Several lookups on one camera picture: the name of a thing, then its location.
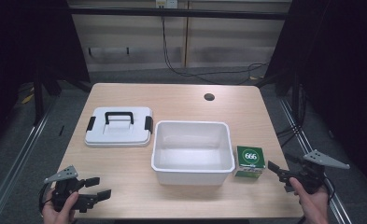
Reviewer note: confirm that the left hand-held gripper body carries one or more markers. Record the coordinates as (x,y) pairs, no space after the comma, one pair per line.
(65,186)

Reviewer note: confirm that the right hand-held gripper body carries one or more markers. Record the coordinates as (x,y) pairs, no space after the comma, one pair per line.
(315,169)

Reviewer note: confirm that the green and white box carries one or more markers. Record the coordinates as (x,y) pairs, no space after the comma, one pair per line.
(250,161)

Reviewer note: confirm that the white plastic storage bin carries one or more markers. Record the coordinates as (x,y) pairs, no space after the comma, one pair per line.
(192,152)

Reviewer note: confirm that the person's left hand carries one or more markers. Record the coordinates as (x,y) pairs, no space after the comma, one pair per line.
(59,211)

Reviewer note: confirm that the person's right hand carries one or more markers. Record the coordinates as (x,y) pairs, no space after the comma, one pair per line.
(310,205)

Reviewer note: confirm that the small black stick on floor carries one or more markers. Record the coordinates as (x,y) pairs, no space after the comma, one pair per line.
(61,130)

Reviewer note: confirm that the black metal stand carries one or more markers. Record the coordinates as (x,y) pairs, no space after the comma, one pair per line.
(38,96)

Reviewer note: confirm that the dark curtain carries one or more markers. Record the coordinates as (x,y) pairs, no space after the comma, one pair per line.
(22,43)
(343,77)

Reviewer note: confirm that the yellow tape strip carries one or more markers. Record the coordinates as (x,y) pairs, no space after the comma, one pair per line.
(27,99)

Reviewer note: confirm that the black horizontal bar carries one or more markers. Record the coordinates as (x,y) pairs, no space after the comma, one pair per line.
(172,13)

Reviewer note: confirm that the metal floor rail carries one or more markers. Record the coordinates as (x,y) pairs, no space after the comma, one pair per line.
(312,146)
(13,161)

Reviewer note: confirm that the white wall socket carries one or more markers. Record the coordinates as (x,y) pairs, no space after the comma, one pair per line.
(166,3)

